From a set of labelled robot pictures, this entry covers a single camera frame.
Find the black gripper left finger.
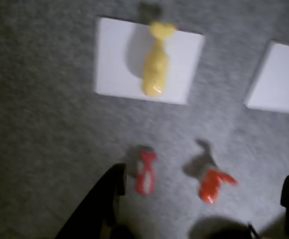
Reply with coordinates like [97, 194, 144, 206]
[54, 163, 128, 239]

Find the orange shrimp sushi toy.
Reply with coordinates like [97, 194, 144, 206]
[198, 169, 237, 205]

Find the white rectangular card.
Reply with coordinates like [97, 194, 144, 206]
[94, 16, 206, 106]
[244, 41, 289, 115]

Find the grey carpet tile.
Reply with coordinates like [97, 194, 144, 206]
[234, 0, 289, 239]
[0, 0, 247, 239]

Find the red tuna sushi toy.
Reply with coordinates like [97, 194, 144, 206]
[134, 150, 157, 196]

